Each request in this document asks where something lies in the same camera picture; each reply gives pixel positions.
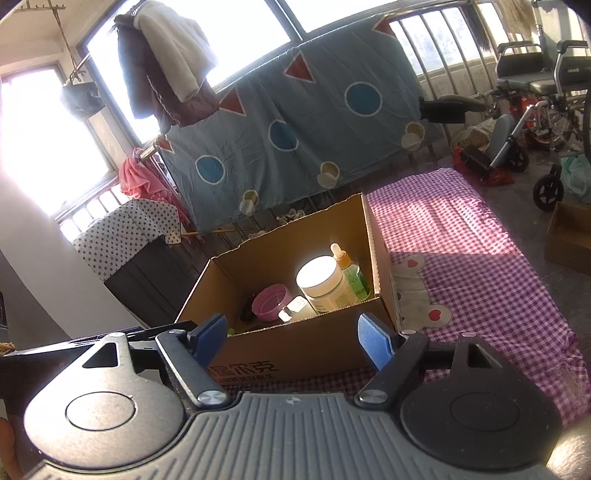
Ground white dotted cloth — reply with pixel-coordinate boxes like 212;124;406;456
73;199;182;281

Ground hanging drying rack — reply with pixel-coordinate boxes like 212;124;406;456
21;0;68;21

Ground purple checked cloth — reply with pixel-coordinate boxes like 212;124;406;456
203;167;585;428

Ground red object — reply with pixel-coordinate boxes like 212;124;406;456
510;98;539;118

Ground blue sheet with circles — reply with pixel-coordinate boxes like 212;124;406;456
157;14;446;234

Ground shallow cardboard box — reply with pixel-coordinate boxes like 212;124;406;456
544;202;591;277

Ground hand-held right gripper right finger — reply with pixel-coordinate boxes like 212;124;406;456
353;312;509;411

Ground grey frame wheelchair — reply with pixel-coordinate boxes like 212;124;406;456
531;41;591;213

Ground beige cloth bag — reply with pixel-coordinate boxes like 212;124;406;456
455;124;492;151

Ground white jar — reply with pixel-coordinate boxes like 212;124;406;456
295;255;358;315

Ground white hanging towel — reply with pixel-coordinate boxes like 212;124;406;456
137;0;220;103

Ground black seat wheelchair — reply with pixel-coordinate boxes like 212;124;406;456
489;39;561;172

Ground beige hanging towel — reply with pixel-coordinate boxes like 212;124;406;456
496;0;543;40

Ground grey leg rest pad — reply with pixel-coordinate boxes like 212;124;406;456
490;114;516;160

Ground brown cardboard box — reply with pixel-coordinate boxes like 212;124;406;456
175;193;399;386

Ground black padded seat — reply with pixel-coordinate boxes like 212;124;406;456
418;95;488;124

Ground dark hanging jacket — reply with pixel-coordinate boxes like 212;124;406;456
115;14;220;127

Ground dark hanging basket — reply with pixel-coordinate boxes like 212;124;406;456
61;82;106;118

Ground dark cabinet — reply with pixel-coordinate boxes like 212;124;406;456
104;231;213;326

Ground green dropper bottle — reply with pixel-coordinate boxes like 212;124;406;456
330;243;354;278

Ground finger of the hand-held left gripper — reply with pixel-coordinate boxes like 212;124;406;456
2;325;160;359

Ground red plastic bag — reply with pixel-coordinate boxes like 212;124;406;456
452;148;513;185

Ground green plastic bag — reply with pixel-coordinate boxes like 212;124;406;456
560;154;591;197

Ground pink hanging clothes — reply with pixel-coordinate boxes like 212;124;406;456
119;148;192;224

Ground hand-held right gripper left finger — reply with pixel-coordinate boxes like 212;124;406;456
81;313;232;411

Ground yellow stick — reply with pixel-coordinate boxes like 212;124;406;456
182;225;232;238

